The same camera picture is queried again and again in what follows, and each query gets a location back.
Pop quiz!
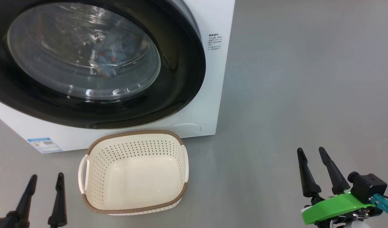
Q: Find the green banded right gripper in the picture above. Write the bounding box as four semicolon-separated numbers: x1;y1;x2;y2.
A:
297;146;375;228

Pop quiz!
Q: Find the printed text sticker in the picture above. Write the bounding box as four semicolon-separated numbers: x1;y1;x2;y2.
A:
208;33;223;51

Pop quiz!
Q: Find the round filter cover panel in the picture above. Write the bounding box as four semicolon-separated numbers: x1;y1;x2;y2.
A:
169;123;201;134

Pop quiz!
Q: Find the teal cable connector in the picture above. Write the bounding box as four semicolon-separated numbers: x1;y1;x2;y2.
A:
371;194;388;221

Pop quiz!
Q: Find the blue energy label sticker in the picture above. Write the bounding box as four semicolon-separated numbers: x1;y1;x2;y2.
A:
27;137;63;154

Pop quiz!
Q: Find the black round washing machine door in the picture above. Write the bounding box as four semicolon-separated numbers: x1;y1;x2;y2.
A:
0;0;207;130

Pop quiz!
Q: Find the cream perforated laundry basket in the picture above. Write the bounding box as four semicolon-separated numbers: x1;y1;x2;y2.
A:
78;130;189;216

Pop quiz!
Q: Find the white front-load washing machine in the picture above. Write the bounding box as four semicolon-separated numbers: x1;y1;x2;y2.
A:
0;0;236;154

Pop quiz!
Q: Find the blue orange print garment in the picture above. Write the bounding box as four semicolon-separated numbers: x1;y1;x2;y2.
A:
94;28;150;78

